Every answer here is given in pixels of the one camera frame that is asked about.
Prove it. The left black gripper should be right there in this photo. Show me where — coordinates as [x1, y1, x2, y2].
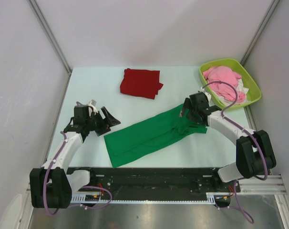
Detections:
[85, 107, 120, 136]

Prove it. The green t-shirt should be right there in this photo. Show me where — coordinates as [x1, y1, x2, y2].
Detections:
[104, 104, 207, 168]

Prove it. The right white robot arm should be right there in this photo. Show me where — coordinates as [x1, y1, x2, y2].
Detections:
[180, 92, 276, 191]

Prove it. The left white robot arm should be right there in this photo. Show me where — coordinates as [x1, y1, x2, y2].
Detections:
[30, 101, 121, 210]

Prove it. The pink t-shirt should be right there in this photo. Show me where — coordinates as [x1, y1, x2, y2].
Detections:
[203, 66, 242, 98]

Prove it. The white t-shirt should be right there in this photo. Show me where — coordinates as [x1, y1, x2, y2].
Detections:
[217, 79, 250, 106]

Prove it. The folded red t-shirt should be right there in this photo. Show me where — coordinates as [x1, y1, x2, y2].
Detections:
[120, 68, 163, 100]

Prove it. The lime green plastic basket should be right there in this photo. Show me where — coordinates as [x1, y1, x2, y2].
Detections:
[199, 58, 262, 110]

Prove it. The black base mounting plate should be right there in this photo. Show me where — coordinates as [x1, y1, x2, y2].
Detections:
[79, 167, 240, 200]

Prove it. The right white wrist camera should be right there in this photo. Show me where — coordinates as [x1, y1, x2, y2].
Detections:
[198, 87, 211, 102]

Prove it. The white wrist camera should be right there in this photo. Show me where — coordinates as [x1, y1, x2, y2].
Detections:
[87, 100, 98, 113]
[198, 87, 211, 102]

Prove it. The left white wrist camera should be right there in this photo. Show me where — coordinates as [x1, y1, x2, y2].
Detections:
[87, 100, 98, 113]

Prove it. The slotted cable duct rail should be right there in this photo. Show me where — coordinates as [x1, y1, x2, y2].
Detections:
[71, 193, 232, 206]

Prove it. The aluminium frame rail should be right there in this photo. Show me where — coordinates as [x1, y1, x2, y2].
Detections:
[23, 175, 289, 229]

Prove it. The right aluminium corner post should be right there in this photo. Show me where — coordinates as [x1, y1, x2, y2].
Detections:
[240, 0, 282, 66]

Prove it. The aluminium corner post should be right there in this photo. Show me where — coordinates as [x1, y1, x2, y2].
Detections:
[240, 0, 282, 66]
[27, 0, 72, 76]

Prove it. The left aluminium corner post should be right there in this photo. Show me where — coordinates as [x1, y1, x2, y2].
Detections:
[27, 0, 72, 76]

